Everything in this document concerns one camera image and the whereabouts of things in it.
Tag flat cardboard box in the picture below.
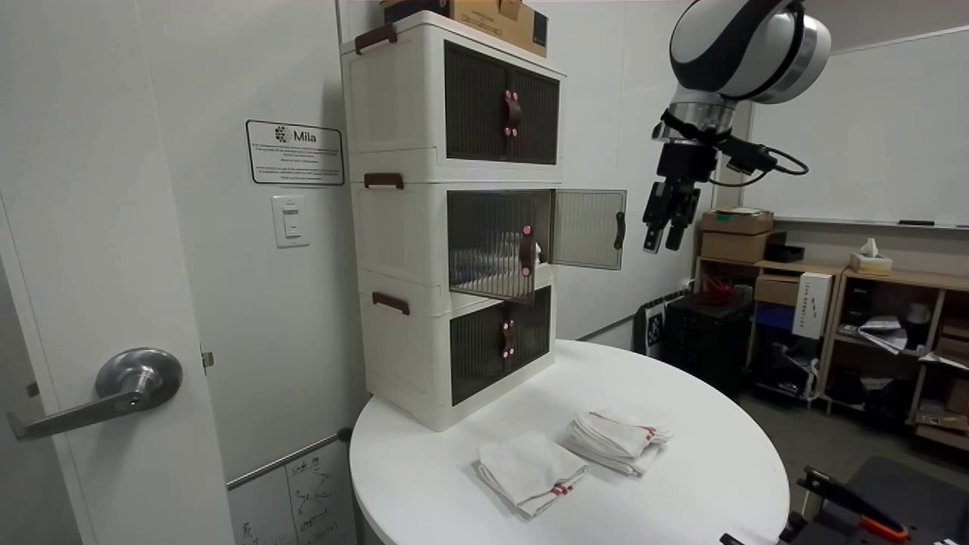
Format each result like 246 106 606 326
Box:
697 207 778 240

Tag white towel small red mark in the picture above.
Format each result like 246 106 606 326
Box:
468 430 593 519

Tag brown cabinet side handle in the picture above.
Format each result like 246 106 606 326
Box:
361 168 407 193
370 286 413 319
351 20 399 58

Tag wall whiteboard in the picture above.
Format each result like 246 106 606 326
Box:
737 20 969 232

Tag tissue box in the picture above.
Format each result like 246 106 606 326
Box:
843 236 900 275

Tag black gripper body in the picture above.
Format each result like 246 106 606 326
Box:
654 138 720 190

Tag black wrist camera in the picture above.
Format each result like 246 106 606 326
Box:
650 106 782 181

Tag white room door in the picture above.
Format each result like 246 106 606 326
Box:
0 0 237 545

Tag red handled tool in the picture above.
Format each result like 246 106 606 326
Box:
854 513 916 545

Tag white wall sign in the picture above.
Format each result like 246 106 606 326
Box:
243 115 349 188

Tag small black box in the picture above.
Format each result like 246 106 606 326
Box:
762 229 807 267

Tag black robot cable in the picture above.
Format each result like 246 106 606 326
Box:
704 137 814 190

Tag white hanging bag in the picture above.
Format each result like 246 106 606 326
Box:
789 269 834 341

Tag cardboard box on cabinet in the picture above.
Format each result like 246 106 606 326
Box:
378 0 551 60

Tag black storage box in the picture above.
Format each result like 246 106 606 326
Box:
664 286 757 387

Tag wooden shelf unit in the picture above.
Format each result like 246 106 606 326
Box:
749 257 969 453

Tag white three-tier cabinet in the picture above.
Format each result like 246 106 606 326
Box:
339 5 565 435

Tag silver door lever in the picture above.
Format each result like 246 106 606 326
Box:
7 346 186 443

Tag brown cardboard box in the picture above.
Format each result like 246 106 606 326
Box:
699 229 773 269

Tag smoked cabinet door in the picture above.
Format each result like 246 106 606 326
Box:
444 188 545 301
551 188 628 273

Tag white light switch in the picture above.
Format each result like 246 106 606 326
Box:
270 190 310 250

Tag white towel red stripes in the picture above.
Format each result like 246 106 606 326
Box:
556 409 669 480

